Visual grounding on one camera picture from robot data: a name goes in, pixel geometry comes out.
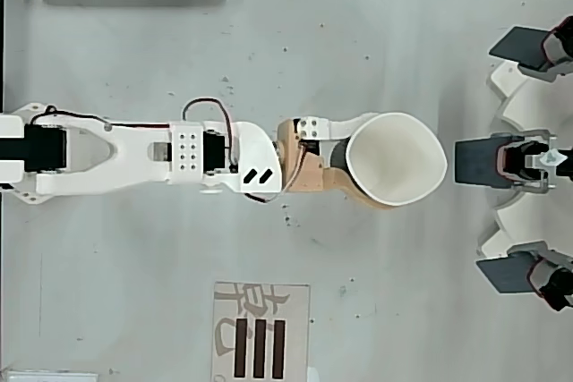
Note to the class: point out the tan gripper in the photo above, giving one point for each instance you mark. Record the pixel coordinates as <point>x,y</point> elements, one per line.
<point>309,172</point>

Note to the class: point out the white paper cup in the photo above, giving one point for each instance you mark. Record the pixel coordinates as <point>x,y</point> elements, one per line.
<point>398,158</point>

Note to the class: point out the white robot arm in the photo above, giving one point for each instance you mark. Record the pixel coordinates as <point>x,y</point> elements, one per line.
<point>134,154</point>

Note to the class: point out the dark grey valve paddle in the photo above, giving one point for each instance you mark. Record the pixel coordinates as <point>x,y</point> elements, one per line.
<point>476,163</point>
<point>519,47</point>
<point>506,272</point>

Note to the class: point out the white toothed valve base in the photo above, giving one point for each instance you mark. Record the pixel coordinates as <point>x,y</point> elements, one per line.
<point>519,95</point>

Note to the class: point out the printed card with black bars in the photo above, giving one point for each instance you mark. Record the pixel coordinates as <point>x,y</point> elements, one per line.
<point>286,306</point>

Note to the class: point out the white flat box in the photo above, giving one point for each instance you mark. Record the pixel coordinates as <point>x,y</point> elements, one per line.
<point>49,376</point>

